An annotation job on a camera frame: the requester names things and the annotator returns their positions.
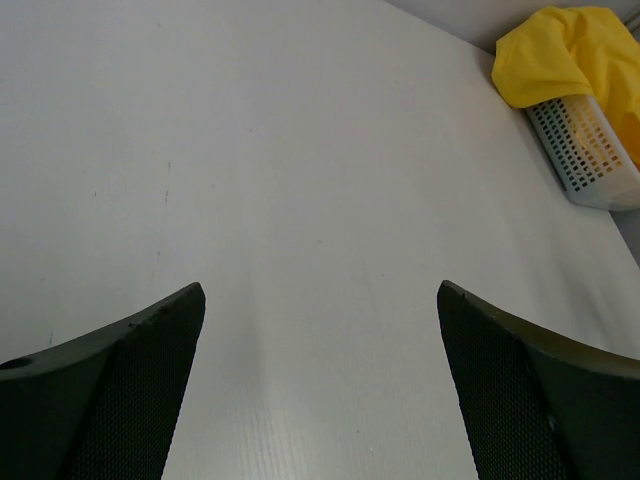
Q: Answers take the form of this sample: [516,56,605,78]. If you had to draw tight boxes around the white perforated plastic basket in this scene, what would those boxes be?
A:
[525,95,639,212]

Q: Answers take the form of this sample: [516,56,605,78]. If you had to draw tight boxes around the yellow shorts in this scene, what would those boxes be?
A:
[491,6,639,163]

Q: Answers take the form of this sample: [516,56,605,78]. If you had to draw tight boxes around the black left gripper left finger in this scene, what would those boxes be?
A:
[1,283,205,479]

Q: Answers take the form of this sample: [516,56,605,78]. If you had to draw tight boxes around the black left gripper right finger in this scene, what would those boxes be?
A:
[437,281,639,479]

